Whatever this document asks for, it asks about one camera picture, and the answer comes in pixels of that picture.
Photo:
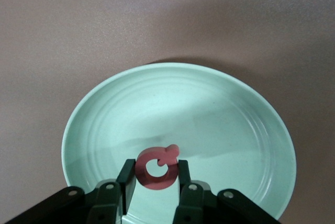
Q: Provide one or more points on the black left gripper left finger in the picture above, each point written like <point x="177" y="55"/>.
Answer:
<point x="104" y="203"/>

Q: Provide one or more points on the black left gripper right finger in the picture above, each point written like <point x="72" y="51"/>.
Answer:
<point x="199" y="205"/>

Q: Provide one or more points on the red foam letter Q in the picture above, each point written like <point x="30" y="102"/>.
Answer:
<point x="157" y="183"/>

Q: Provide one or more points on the green plate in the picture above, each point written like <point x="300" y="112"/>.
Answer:
<point x="209" y="129"/>

